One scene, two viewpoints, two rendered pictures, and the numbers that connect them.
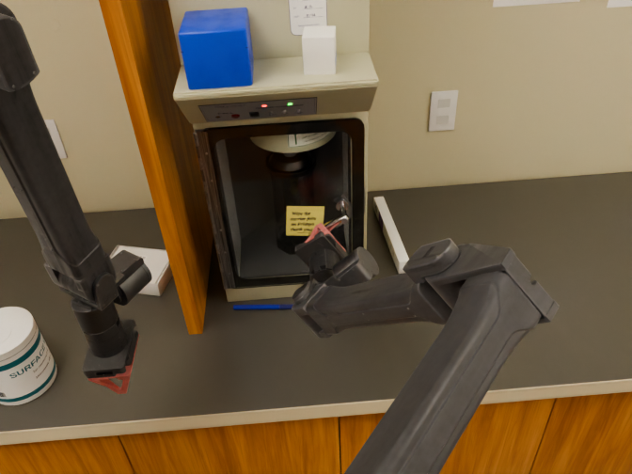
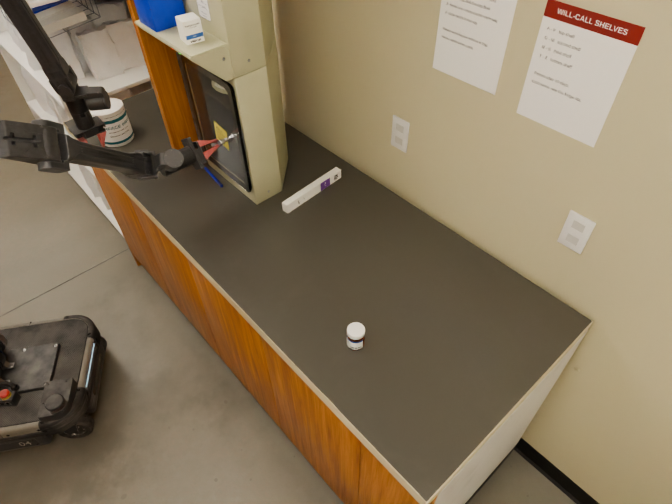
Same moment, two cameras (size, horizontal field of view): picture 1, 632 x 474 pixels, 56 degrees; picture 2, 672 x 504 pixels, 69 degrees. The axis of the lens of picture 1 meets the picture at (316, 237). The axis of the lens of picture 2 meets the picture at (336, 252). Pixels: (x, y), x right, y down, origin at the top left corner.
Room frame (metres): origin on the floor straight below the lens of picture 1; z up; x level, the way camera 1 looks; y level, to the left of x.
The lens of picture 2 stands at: (0.36, -1.30, 2.08)
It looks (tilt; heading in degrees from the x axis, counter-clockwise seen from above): 47 degrees down; 51
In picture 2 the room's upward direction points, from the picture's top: 1 degrees counter-clockwise
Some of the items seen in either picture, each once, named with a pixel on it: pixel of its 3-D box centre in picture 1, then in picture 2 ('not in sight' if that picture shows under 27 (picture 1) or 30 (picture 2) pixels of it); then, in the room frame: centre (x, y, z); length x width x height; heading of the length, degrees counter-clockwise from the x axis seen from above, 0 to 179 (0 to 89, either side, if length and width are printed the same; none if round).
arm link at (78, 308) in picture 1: (97, 307); (78, 103); (0.64, 0.34, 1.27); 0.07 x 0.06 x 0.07; 150
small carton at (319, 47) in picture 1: (320, 50); (189, 28); (0.91, -0.02, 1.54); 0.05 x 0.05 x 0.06; 84
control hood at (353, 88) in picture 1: (277, 100); (183, 49); (0.91, 0.05, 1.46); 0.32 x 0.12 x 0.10; 92
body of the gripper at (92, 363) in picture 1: (105, 336); (83, 120); (0.63, 0.34, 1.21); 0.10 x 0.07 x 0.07; 2
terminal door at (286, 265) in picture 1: (289, 212); (216, 125); (0.96, 0.05, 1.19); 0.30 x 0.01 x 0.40; 91
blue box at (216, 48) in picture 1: (218, 48); (159, 6); (0.91, 0.14, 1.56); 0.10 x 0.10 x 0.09; 2
